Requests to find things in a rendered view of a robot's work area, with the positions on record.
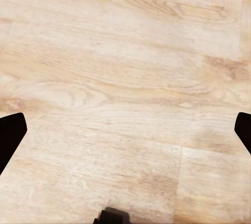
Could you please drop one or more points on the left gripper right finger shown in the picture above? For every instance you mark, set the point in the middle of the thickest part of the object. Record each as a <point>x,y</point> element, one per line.
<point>243,129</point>

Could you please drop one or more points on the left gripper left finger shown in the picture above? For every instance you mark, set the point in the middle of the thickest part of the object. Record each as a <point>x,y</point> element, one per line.
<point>12,130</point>

